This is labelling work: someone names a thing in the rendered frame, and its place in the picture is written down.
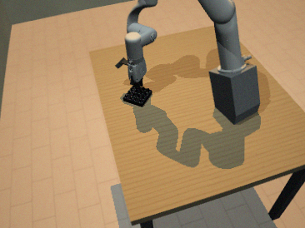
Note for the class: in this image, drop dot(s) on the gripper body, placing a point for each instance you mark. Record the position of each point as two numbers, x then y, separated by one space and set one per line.
137 71

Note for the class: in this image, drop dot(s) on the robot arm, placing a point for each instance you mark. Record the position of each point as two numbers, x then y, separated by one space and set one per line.
219 11

